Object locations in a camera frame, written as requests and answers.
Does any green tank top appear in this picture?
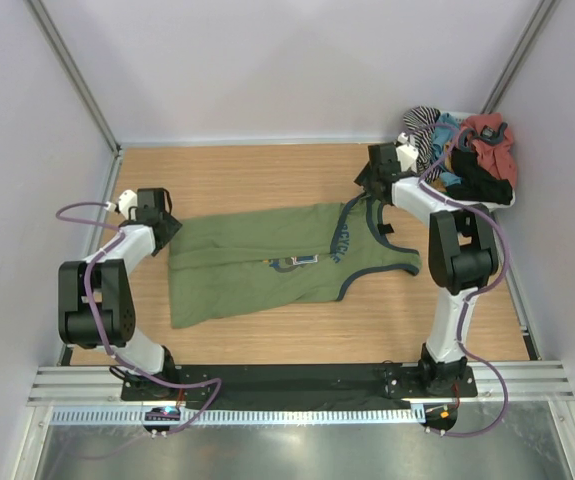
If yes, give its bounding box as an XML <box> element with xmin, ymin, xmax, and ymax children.
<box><xmin>168</xmin><ymin>194</ymin><xmax>422</xmax><ymax>329</ymax></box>

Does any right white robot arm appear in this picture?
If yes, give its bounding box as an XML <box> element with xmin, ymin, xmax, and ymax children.
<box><xmin>355</xmin><ymin>143</ymin><xmax>499</xmax><ymax>397</ymax></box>

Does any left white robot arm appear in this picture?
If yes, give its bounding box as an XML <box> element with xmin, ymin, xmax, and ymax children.
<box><xmin>56</xmin><ymin>187</ymin><xmax>182</xmax><ymax>400</ymax></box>

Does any striped tank top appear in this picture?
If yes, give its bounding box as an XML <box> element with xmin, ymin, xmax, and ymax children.
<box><xmin>402</xmin><ymin>106</ymin><xmax>441</xmax><ymax>174</ymax></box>

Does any light blue tank top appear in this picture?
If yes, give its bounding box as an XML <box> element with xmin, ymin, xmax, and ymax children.
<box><xmin>426</xmin><ymin>112</ymin><xmax>461</xmax><ymax>183</ymax></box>

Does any black tank top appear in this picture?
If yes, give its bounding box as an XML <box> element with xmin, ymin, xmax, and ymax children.
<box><xmin>445</xmin><ymin>149</ymin><xmax>513</xmax><ymax>205</ymax></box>

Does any pink tank top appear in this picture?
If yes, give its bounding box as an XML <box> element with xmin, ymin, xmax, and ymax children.
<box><xmin>457</xmin><ymin>112</ymin><xmax>518</xmax><ymax>187</ymax></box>

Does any white laundry basket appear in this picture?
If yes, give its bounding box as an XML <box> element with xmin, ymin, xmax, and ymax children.
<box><xmin>403</xmin><ymin>106</ymin><xmax>518</xmax><ymax>209</ymax></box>

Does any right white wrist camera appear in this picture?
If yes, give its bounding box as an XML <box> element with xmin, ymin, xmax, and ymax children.
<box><xmin>395</xmin><ymin>133</ymin><xmax>419</xmax><ymax>174</ymax></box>

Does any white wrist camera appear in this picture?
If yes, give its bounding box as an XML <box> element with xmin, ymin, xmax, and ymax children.
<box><xmin>395</xmin><ymin>133</ymin><xmax>419</xmax><ymax>174</ymax></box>
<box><xmin>104</xmin><ymin>190</ymin><xmax>138</xmax><ymax>220</ymax></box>

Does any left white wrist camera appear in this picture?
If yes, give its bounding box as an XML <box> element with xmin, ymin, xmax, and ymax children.
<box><xmin>104</xmin><ymin>190</ymin><xmax>138</xmax><ymax>220</ymax></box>

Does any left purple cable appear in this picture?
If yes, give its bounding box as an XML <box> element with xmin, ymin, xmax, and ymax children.
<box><xmin>55</xmin><ymin>200</ymin><xmax>223</xmax><ymax>436</ymax></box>

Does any right aluminium corner post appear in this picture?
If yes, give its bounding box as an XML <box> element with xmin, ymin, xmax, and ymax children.
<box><xmin>481</xmin><ymin>0</ymin><xmax>561</xmax><ymax>114</ymax></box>

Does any aluminium corner post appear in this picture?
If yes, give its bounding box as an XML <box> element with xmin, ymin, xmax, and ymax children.
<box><xmin>25</xmin><ymin>0</ymin><xmax>121</xmax><ymax>156</ymax></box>
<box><xmin>481</xmin><ymin>0</ymin><xmax>561</xmax><ymax>114</ymax></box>

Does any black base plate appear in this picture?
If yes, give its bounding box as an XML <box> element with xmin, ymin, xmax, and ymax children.
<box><xmin>121</xmin><ymin>360</ymin><xmax>478</xmax><ymax>410</ymax></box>

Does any white slotted cable duct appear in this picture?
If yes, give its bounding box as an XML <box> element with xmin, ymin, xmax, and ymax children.
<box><xmin>50</xmin><ymin>405</ymin><xmax>425</xmax><ymax>427</ymax></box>

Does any left aluminium corner post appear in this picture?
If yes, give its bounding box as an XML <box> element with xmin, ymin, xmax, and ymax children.
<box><xmin>25</xmin><ymin>0</ymin><xmax>121</xmax><ymax>156</ymax></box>

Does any aluminium frame rail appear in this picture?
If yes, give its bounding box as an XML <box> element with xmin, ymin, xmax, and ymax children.
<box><xmin>27</xmin><ymin>361</ymin><xmax>575</xmax><ymax>406</ymax></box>

